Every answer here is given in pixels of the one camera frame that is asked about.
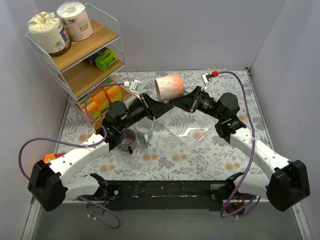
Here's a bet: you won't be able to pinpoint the orange pink candy box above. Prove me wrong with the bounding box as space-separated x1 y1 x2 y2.
43 152 66 163

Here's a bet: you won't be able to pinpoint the peach pink mug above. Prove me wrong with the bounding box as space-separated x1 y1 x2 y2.
154 74 185 102

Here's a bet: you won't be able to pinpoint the cream toilet paper roll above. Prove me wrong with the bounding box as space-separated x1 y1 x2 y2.
27 11 72 57

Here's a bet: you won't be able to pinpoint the blue white mug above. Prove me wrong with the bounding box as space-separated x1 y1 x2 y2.
135 118 154 144

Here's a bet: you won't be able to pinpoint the floral table mat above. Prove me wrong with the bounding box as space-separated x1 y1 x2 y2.
60 70 271 180

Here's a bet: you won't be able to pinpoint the white wire wooden shelf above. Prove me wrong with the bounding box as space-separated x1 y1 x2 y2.
25 3 129 113

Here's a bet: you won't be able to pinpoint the mauve pink mug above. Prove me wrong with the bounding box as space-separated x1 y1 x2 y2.
119 129 138 154

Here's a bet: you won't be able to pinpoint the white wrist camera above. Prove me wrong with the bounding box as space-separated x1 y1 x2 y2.
201 73 213 92
129 79 141 99

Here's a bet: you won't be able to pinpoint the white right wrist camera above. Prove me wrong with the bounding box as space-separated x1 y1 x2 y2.
201 73 213 92

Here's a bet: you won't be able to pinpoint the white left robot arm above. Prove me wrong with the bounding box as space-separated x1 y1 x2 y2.
27 93 173 211

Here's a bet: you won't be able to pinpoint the colourful sponge packs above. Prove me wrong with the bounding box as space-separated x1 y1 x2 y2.
79 85 123 120

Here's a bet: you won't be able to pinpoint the white toilet paper pack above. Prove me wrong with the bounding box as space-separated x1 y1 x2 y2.
56 0 93 42

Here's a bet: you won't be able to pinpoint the clear acrylic tray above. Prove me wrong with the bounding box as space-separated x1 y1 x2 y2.
164 115 214 148

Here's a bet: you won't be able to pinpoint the green tissue box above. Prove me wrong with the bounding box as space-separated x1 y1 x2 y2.
84 47 118 72

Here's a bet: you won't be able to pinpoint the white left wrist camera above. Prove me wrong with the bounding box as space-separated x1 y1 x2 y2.
129 79 141 99

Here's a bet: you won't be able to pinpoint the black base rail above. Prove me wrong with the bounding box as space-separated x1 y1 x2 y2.
77 178 257 212

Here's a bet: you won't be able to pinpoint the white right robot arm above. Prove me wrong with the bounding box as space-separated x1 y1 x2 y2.
169 86 311 212

